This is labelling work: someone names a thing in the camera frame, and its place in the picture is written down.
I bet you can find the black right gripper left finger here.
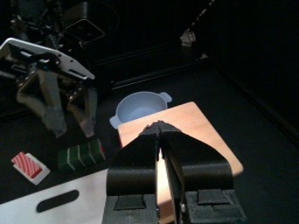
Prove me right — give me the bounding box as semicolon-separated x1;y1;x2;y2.
101;120;161;224

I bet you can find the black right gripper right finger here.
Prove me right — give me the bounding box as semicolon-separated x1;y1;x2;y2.
158;121;248;224

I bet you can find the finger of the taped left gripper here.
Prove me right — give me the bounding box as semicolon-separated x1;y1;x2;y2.
14;70;69;138
65;86;98;138

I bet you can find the green block with white stripes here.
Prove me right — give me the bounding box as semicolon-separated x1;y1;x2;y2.
57;138;108;172

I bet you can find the wooden cutting board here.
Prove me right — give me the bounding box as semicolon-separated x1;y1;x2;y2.
116;101;245;224

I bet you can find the red white striped block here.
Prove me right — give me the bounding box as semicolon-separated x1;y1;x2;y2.
10;151;52;186

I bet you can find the metal hanging clip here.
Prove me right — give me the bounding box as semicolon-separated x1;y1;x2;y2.
178;29;197;47

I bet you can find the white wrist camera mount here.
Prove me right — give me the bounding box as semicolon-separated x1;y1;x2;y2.
0;37;96;81

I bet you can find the pale blue two-handled bowl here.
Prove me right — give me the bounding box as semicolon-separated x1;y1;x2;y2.
108;90;173;130

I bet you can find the white panel with handle slot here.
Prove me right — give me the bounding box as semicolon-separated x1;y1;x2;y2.
0;168;110;224

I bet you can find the black camera box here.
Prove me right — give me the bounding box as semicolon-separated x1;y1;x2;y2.
62;1;108;45

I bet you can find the black frame rail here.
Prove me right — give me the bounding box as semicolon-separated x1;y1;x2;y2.
94;43;210;90

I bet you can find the striped hanging cord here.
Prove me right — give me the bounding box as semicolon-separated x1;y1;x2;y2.
189;0;216;32

